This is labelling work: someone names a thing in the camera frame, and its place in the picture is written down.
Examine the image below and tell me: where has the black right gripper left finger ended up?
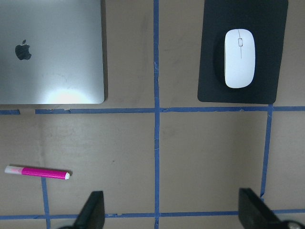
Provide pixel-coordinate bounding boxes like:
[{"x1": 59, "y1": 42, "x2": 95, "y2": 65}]
[{"x1": 72, "y1": 191, "x2": 105, "y2": 229}]

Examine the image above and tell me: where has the silver laptop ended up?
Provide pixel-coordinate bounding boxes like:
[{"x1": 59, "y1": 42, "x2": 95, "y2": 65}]
[{"x1": 0, "y1": 0, "x2": 105, "y2": 104}]

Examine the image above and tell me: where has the white computer mouse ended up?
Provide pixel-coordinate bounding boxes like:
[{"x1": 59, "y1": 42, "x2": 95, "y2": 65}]
[{"x1": 224, "y1": 29, "x2": 255, "y2": 89}]

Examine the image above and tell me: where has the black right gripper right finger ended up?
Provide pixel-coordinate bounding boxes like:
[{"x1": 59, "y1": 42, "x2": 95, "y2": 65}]
[{"x1": 238, "y1": 188, "x2": 289, "y2": 229}]

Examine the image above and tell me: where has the black mousepad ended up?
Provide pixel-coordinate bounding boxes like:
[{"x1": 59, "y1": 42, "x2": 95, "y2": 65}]
[{"x1": 197, "y1": 0, "x2": 288, "y2": 104}]

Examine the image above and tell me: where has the pink marker pen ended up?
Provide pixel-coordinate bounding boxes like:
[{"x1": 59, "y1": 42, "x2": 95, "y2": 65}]
[{"x1": 5, "y1": 166, "x2": 70, "y2": 180}]

